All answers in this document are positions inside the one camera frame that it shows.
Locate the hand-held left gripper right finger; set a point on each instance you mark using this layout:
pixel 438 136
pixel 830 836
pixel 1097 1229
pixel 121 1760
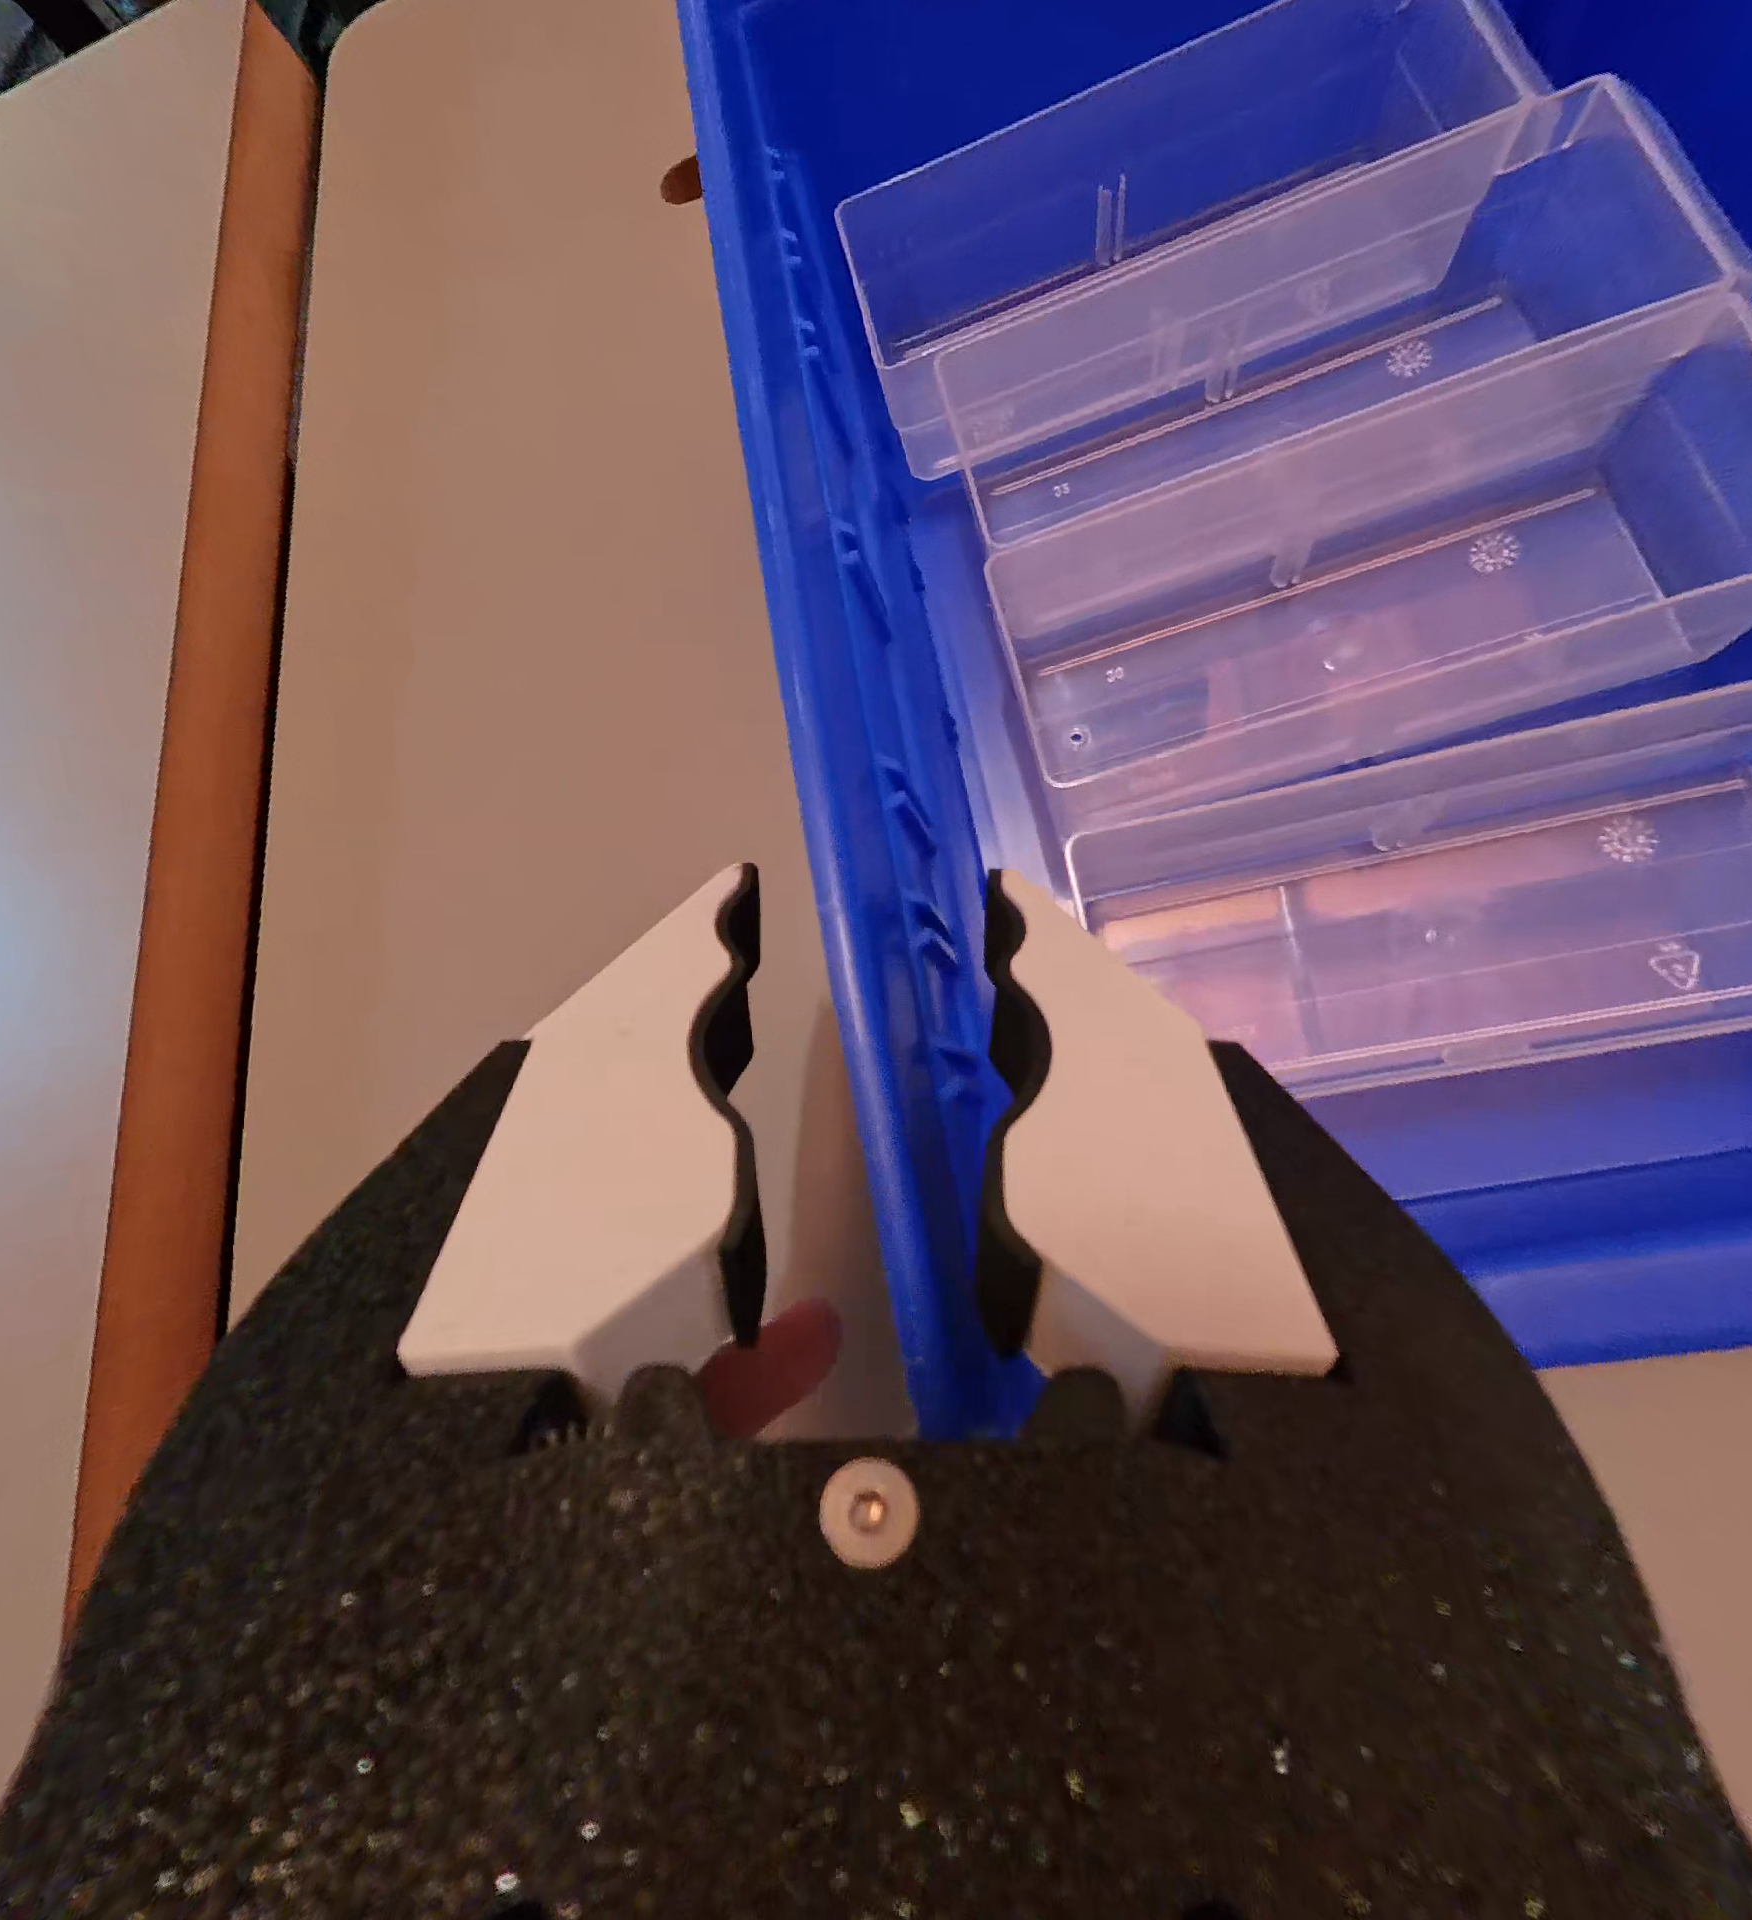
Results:
pixel 1163 1200

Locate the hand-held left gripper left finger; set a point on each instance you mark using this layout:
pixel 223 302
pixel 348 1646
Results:
pixel 577 1200

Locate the clear plastic drawer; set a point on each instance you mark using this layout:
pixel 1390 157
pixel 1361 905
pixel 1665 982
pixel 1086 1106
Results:
pixel 1491 930
pixel 1417 647
pixel 1115 196
pixel 1568 255

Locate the blue plastic bin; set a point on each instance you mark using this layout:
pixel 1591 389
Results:
pixel 1642 1245

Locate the dark red sticker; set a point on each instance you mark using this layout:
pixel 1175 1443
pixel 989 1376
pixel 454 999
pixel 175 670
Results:
pixel 778 1359

